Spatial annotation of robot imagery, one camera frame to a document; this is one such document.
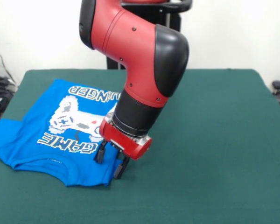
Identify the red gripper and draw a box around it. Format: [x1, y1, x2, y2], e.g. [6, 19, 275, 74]
[93, 119, 153, 180]

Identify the blue shirt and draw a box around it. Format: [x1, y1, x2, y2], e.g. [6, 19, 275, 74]
[0, 78, 122, 187]

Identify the dark green table cloth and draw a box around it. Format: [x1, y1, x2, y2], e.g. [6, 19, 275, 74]
[0, 68, 280, 224]

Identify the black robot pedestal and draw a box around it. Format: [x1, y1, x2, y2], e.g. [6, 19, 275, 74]
[106, 0, 193, 70]

